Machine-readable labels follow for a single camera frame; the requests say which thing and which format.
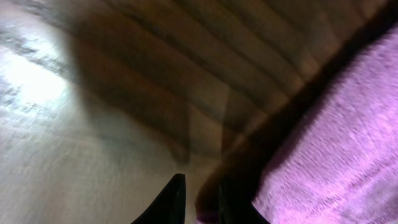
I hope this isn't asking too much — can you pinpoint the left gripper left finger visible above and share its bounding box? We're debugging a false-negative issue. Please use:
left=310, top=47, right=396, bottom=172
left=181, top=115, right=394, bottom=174
left=131, top=174, right=186, bottom=224

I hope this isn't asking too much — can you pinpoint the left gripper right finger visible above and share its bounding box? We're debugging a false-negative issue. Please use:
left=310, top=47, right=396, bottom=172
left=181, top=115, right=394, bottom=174
left=218, top=178, right=270, bottom=224

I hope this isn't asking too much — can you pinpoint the purple microfiber cloth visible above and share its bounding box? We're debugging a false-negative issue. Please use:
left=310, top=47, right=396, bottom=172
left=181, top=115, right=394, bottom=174
left=195, top=24, right=398, bottom=224

